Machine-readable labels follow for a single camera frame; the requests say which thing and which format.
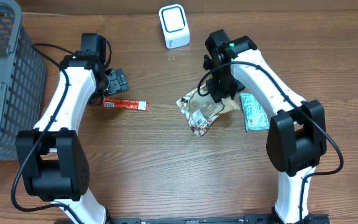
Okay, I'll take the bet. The white snack bag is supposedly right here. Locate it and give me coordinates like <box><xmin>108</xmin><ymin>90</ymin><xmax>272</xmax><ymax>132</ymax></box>
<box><xmin>176</xmin><ymin>88</ymin><xmax>239</xmax><ymax>137</ymax></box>

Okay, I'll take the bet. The teal snack pouch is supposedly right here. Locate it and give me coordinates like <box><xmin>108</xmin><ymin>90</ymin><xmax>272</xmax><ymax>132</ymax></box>
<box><xmin>240</xmin><ymin>93</ymin><xmax>270</xmax><ymax>132</ymax></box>

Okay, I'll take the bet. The red snack packet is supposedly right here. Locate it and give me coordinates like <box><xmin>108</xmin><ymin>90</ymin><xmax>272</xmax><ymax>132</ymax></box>
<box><xmin>102</xmin><ymin>98</ymin><xmax>149</xmax><ymax>111</ymax></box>

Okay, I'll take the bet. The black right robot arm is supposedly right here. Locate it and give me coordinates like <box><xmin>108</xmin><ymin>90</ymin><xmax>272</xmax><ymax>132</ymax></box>
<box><xmin>202</xmin><ymin>29</ymin><xmax>329</xmax><ymax>223</ymax></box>

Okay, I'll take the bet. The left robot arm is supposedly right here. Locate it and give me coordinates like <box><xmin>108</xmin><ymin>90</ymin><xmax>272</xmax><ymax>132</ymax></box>
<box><xmin>11</xmin><ymin>33</ymin><xmax>128</xmax><ymax>223</ymax></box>

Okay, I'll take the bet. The white barcode scanner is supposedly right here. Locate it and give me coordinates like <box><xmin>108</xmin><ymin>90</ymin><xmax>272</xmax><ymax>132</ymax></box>
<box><xmin>158</xmin><ymin>4</ymin><xmax>190</xmax><ymax>49</ymax></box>

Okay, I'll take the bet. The grey plastic mesh basket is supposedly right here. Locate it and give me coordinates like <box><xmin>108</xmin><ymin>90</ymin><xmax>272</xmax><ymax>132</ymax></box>
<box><xmin>0</xmin><ymin>0</ymin><xmax>47</xmax><ymax>160</ymax></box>

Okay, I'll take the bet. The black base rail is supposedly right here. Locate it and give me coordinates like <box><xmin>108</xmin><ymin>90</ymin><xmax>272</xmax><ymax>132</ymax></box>
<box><xmin>54</xmin><ymin>213</ymin><xmax>331</xmax><ymax>224</ymax></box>

